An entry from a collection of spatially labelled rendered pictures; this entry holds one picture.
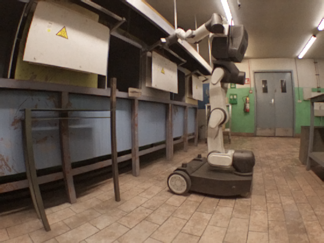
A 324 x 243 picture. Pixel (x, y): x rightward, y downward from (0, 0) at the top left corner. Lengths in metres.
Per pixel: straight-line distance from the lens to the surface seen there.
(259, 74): 5.64
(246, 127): 5.45
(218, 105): 1.36
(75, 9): 1.36
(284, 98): 5.62
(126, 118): 1.64
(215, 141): 1.38
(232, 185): 1.28
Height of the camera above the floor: 0.63
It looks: 2 degrees down
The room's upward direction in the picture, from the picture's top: straight up
